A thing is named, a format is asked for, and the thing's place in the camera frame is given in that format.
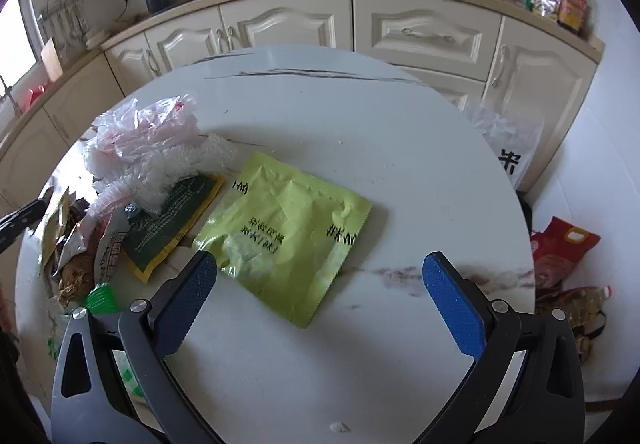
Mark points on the wooden cutting board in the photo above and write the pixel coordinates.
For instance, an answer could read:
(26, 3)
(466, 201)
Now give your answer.
(51, 59)

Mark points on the red snack bag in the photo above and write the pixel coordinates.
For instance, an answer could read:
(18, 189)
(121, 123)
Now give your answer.
(555, 249)

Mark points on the pinkish clear plastic bag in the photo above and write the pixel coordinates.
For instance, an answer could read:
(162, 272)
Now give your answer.
(145, 124)

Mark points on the crumpled clear plastic wrap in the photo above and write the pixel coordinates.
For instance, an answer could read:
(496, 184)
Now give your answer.
(145, 179)

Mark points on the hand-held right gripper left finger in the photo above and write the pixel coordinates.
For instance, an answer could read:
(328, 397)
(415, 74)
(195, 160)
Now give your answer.
(187, 304)

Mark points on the white printed plastic bag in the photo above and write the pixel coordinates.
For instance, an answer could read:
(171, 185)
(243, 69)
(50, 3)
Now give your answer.
(505, 139)

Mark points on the dark green packet yellow trim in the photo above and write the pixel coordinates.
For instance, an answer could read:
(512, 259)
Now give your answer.
(170, 219)

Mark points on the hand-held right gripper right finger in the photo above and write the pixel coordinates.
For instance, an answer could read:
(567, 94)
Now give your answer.
(452, 304)

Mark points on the window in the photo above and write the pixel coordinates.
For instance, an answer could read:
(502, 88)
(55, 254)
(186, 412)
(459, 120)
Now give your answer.
(12, 39)

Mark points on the red basin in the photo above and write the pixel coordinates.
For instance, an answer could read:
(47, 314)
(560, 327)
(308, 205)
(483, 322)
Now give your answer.
(32, 99)

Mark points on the cream lower kitchen cabinets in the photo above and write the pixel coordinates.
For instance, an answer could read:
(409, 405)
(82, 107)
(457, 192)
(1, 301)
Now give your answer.
(280, 24)

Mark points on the wall utensil rack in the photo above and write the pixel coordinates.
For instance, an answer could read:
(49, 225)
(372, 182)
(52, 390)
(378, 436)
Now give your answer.
(65, 19)

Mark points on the yellow-green foil packet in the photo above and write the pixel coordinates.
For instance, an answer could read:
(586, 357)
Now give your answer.
(285, 234)

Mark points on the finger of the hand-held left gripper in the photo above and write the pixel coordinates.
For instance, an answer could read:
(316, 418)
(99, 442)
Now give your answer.
(20, 218)

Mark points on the gold foil wrapper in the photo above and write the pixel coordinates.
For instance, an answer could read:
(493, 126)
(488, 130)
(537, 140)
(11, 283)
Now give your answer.
(60, 224)

